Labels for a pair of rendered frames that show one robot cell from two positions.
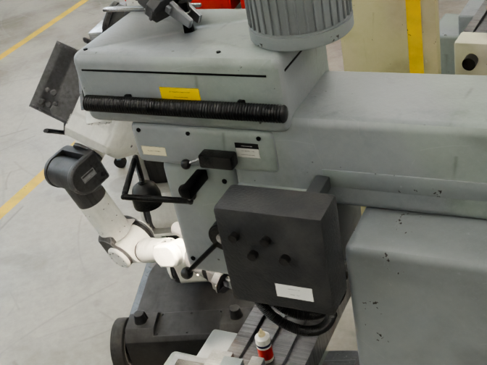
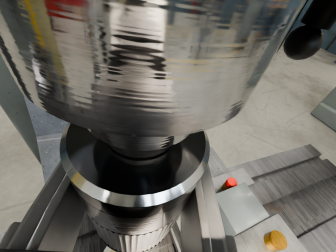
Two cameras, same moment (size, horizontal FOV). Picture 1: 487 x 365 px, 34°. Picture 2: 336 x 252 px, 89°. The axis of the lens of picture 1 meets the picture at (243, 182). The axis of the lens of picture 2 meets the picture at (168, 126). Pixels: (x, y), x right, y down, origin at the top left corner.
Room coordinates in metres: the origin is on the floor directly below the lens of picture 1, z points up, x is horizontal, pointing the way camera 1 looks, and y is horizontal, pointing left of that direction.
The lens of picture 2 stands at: (1.58, 0.07, 1.30)
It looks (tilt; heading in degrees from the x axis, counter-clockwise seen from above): 44 degrees down; 211
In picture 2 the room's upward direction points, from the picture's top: 12 degrees clockwise
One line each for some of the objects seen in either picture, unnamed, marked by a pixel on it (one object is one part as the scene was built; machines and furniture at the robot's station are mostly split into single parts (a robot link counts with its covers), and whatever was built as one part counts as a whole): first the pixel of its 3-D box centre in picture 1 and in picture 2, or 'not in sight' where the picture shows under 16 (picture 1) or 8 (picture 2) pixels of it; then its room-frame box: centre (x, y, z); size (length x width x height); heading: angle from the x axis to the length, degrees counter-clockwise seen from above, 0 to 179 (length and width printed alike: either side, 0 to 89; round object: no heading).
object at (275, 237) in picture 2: not in sight; (275, 241); (1.42, 0.18, 1.05); 0.02 x 0.02 x 0.02
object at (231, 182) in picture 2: not in sight; (229, 185); (1.39, 0.10, 1.05); 0.02 x 0.02 x 0.03
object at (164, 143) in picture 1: (225, 120); not in sight; (1.53, 0.01, 1.68); 0.34 x 0.24 x 0.10; 60
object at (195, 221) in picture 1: (227, 198); not in sight; (1.55, 0.04, 1.47); 0.21 x 0.19 x 0.32; 150
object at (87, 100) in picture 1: (180, 107); not in sight; (1.41, 0.09, 1.79); 0.45 x 0.04 x 0.04; 60
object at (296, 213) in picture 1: (280, 250); not in sight; (1.11, -0.04, 1.62); 0.20 x 0.09 x 0.21; 60
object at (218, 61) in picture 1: (202, 64); not in sight; (1.54, 0.04, 1.81); 0.47 x 0.26 x 0.16; 60
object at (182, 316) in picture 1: (199, 278); not in sight; (2.40, 0.24, 0.59); 0.64 x 0.52 x 0.33; 168
